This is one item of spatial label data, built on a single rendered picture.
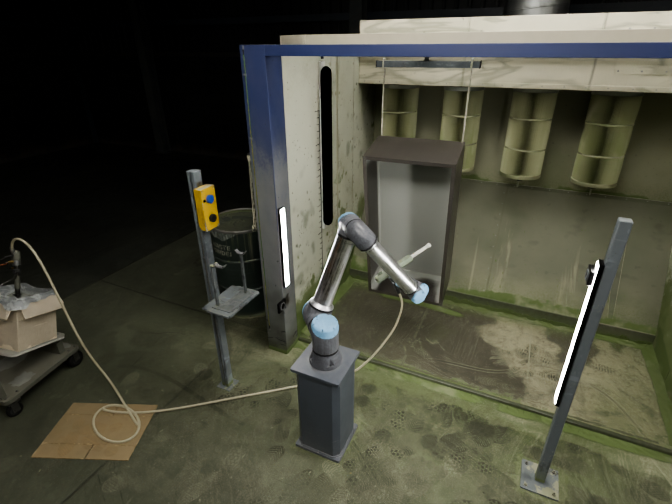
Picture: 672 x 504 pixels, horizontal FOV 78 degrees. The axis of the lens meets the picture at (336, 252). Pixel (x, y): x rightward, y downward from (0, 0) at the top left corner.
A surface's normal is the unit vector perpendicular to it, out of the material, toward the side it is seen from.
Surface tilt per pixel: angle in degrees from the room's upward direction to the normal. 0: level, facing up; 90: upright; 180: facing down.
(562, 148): 90
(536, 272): 57
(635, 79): 90
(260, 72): 90
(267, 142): 90
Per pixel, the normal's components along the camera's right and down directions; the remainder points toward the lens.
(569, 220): -0.36, -0.15
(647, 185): -0.43, 0.41
